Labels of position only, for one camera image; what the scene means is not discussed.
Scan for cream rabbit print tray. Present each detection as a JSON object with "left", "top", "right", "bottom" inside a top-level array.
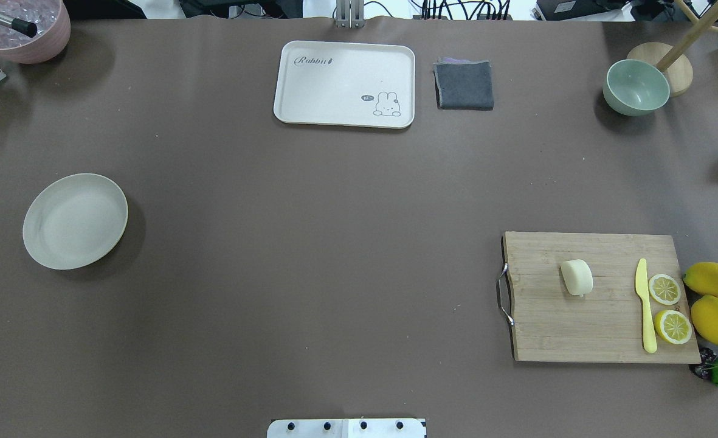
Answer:
[{"left": 273, "top": 41, "right": 415, "bottom": 128}]

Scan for grey folded cloth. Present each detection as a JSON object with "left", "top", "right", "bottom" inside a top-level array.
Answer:
[{"left": 433, "top": 58, "right": 495, "bottom": 111}]

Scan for bamboo cutting board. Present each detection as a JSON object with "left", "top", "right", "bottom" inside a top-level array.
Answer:
[{"left": 497, "top": 232, "right": 700, "bottom": 364}]

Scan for cream round plate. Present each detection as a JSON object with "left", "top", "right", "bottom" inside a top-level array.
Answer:
[{"left": 22, "top": 173, "right": 129, "bottom": 271}]

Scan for pale green bowl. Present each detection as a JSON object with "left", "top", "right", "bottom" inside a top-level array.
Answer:
[{"left": 601, "top": 59, "right": 672, "bottom": 117}]

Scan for upper lemon slice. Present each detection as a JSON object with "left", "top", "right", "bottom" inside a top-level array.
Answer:
[{"left": 648, "top": 274, "right": 683, "bottom": 305}]

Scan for lemon slice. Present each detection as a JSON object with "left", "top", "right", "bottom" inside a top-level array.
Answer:
[
  {"left": 653, "top": 310, "right": 693, "bottom": 346},
  {"left": 648, "top": 274, "right": 683, "bottom": 305}
]

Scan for yellow plastic knife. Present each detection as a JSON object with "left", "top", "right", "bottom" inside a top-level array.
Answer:
[{"left": 634, "top": 258, "right": 658, "bottom": 354}]

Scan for lower lemon slice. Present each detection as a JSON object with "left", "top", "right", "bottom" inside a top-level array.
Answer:
[{"left": 653, "top": 310, "right": 693, "bottom": 346}]

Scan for wooden mug tree stand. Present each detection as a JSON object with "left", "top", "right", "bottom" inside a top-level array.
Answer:
[{"left": 627, "top": 1, "right": 718, "bottom": 97}]

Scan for pink bowl of ice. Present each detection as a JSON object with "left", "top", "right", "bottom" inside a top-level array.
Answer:
[{"left": 0, "top": 1, "right": 71, "bottom": 64}]

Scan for upper whole lemon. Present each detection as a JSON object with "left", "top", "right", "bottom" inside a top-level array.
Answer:
[{"left": 682, "top": 262, "right": 718, "bottom": 297}]

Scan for whole lemon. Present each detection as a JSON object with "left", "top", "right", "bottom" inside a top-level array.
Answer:
[
  {"left": 682, "top": 262, "right": 718, "bottom": 297},
  {"left": 690, "top": 296, "right": 718, "bottom": 346}
]

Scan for lower whole lemon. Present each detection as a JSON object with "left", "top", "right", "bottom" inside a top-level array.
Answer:
[{"left": 690, "top": 296, "right": 718, "bottom": 346}]

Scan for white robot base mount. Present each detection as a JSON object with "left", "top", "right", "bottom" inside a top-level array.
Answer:
[{"left": 266, "top": 417, "right": 427, "bottom": 437}]

